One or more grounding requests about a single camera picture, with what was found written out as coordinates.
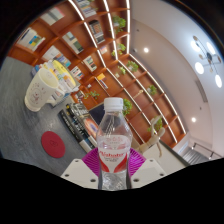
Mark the branched ceiling lamp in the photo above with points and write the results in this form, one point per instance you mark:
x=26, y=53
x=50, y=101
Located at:
x=208, y=61

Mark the recessed ceiling light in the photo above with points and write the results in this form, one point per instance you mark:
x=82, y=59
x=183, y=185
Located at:
x=146, y=50
x=193, y=119

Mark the black ceiling track rail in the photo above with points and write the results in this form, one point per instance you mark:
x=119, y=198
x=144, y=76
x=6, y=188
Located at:
x=206, y=149

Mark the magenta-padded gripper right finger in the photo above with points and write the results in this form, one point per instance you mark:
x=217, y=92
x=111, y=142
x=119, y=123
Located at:
x=150, y=170

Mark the wooden bookshelf unit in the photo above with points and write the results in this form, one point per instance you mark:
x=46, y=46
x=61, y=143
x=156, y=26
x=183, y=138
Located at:
x=100, y=50

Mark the ceiling air vent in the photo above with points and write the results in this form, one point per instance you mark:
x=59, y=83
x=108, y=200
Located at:
x=201, y=91

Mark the chair with dark jacket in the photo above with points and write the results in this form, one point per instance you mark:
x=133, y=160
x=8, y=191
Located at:
x=96, y=113

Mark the flat round red coaster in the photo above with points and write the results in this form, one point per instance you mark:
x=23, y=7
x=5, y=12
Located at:
x=53, y=144

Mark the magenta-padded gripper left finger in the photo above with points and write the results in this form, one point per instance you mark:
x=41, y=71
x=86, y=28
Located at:
x=78, y=173

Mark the clear plastic water bottle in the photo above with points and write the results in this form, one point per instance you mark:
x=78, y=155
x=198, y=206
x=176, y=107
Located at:
x=114, y=146

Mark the grey curtain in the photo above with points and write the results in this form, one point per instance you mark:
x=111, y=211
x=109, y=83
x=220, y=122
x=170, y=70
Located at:
x=195, y=156

